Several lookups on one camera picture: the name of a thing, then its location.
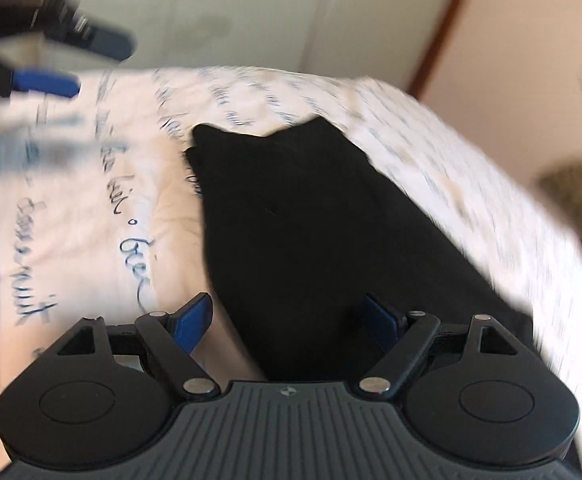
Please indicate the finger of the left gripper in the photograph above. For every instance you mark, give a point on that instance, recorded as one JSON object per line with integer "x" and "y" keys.
{"x": 114, "y": 44}
{"x": 40, "y": 81}

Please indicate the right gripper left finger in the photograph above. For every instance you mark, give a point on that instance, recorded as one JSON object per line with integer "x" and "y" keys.
{"x": 168, "y": 340}

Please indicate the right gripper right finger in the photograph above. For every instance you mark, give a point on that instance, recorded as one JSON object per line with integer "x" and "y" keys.
{"x": 404, "y": 339}

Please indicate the black pants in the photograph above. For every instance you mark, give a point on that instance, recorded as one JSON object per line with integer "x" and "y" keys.
{"x": 299, "y": 229}

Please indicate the white script-print bedspread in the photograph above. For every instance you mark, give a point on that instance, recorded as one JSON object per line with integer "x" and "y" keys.
{"x": 100, "y": 216}

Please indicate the white wardrobe door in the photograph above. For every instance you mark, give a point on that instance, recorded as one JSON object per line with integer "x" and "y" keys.
{"x": 382, "y": 39}

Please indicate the brown wooden door frame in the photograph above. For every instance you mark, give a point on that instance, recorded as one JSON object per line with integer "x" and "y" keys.
{"x": 435, "y": 50}

